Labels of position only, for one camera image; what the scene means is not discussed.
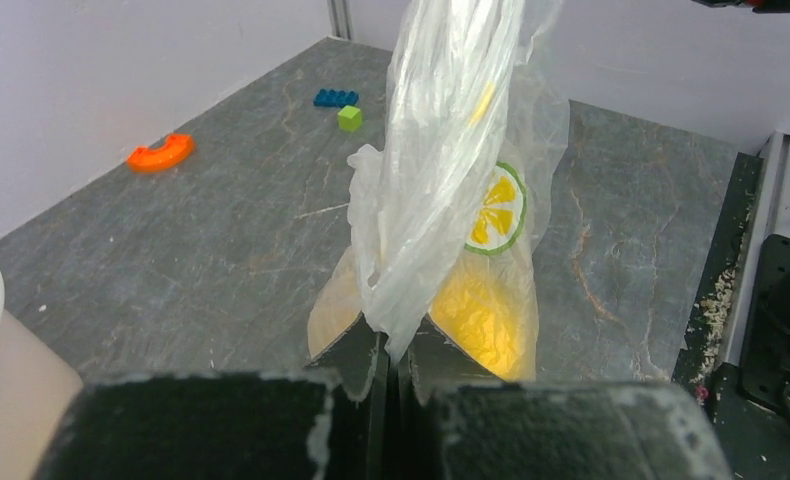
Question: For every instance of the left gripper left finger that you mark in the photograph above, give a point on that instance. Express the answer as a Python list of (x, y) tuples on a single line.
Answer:
[(322, 422)]

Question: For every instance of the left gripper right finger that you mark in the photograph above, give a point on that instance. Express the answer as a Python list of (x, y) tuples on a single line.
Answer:
[(459, 421)]

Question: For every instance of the clear plastic bag of fruits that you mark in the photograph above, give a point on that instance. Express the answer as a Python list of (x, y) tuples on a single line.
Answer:
[(444, 219)]

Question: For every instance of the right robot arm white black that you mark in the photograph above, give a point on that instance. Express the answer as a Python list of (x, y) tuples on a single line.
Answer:
[(756, 6)]

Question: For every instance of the green toy cube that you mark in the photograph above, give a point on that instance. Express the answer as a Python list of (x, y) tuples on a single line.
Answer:
[(350, 118)]

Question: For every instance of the white plastic basket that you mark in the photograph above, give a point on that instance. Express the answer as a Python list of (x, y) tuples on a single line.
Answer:
[(36, 387)]

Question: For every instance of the orange curved toy block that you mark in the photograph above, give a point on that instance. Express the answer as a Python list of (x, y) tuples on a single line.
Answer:
[(176, 148)]

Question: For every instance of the blue toy brick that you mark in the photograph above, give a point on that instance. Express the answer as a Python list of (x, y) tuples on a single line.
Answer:
[(331, 98)]

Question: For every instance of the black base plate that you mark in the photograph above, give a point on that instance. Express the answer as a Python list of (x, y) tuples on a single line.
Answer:
[(748, 402)]

